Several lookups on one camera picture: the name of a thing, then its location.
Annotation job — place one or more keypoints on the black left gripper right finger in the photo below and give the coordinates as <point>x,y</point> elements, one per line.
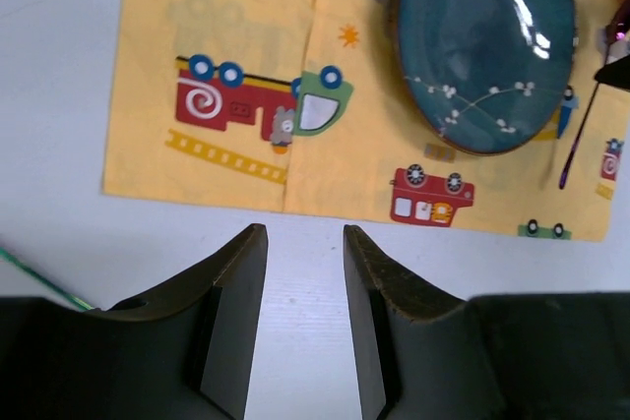
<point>422,353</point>

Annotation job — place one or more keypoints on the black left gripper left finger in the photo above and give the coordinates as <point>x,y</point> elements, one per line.
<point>182,349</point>

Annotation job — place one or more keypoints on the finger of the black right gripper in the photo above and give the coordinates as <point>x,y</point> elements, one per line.
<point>615,74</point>

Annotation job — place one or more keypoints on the iridescent purple spoon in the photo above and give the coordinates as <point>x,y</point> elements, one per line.
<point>614,32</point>

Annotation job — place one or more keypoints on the dark teal patterned plate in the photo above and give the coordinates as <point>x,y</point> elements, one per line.
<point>486,75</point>

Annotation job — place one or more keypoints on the yellow vehicle-print cloth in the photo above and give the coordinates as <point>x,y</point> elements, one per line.
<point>301,106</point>

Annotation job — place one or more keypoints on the iridescent fork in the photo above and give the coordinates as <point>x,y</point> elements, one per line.
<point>74,300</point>

